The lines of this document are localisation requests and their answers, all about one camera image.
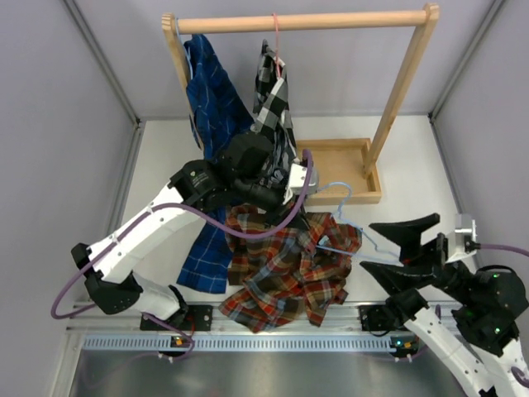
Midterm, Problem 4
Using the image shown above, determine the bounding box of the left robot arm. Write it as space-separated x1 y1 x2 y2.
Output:
71 132 284 330

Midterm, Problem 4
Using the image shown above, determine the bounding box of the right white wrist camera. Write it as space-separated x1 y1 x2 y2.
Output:
446 213 477 263

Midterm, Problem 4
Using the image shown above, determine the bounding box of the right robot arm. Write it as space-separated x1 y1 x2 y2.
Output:
360 213 528 396

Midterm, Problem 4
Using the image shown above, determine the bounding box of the light blue hanger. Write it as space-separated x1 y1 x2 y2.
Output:
317 181 398 265
175 17 193 82

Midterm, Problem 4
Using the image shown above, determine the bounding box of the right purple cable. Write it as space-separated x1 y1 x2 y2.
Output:
470 242 529 385

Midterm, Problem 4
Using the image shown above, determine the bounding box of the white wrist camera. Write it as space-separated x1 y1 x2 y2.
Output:
446 213 477 263
284 163 319 202

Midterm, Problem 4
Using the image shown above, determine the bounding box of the pink wire hanger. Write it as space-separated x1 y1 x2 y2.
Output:
271 12 285 79

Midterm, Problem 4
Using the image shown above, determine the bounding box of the purple cable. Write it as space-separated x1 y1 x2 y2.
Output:
470 242 529 385
50 149 315 361

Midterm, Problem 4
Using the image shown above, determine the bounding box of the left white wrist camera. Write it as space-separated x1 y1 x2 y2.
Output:
284 163 319 202

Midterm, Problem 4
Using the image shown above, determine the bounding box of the red brown plaid shirt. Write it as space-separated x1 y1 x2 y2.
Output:
218 213 362 333

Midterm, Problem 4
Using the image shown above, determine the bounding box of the black white checked shirt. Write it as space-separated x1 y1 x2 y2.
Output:
250 41 298 187

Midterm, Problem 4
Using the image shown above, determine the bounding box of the wooden clothes rack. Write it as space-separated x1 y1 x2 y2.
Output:
161 3 440 204

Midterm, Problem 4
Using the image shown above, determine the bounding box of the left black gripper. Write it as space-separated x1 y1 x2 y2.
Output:
233 171 311 230

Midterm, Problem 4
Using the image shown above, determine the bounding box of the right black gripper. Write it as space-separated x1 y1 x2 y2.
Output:
360 212 475 306

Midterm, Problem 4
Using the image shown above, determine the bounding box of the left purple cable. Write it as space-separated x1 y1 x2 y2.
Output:
50 149 315 361

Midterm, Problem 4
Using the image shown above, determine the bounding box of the white slotted cable duct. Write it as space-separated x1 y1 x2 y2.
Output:
83 334 396 353

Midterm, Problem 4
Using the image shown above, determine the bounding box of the blue plaid shirt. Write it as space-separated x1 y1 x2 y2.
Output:
177 34 253 294

